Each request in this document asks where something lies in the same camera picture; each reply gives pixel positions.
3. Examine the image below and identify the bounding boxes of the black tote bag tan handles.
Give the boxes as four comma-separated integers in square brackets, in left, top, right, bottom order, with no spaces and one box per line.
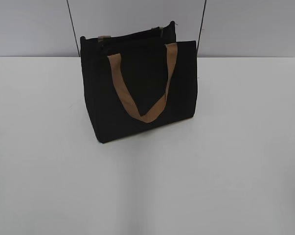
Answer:
[80,22,198,143]

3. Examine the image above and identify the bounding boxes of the thin black line right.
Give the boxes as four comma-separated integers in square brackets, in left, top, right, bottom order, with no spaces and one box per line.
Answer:
[196,0,207,56]

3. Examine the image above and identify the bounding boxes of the thin black line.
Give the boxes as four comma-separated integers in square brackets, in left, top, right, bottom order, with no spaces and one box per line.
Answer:
[196,0,207,56]
[66,0,81,57]

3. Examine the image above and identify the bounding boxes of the thin black line left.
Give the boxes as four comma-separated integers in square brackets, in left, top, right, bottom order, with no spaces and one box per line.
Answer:
[66,0,81,57]

